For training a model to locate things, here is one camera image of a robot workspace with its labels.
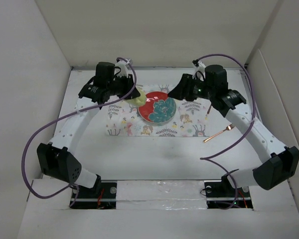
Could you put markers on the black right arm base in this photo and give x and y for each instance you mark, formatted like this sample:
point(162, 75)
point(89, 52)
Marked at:
point(220, 195)

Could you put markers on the floral patterned cloth placemat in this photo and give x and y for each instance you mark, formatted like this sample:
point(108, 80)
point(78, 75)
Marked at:
point(189, 120)

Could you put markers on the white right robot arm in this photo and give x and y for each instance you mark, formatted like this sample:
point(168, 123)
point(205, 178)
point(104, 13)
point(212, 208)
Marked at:
point(279, 162)

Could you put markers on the red and teal plate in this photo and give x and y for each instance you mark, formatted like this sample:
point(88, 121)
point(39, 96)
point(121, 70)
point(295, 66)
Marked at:
point(158, 109)

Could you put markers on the copper spoon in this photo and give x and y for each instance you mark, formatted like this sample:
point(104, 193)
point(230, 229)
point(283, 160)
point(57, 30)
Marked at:
point(208, 111)

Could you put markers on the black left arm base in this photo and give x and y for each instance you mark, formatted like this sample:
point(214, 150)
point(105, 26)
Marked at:
point(103, 199)

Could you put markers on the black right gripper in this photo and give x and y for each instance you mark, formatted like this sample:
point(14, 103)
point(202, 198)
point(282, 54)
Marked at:
point(182, 90)

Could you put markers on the copper fork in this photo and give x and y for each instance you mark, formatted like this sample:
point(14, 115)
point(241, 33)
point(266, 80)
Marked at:
point(228, 128)

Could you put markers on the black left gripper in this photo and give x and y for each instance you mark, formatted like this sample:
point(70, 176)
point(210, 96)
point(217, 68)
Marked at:
point(128, 82)

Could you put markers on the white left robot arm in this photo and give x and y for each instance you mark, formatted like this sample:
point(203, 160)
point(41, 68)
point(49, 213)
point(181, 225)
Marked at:
point(56, 158)

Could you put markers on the pale green mug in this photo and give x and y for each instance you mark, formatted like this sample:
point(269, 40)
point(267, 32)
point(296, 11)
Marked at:
point(140, 100)

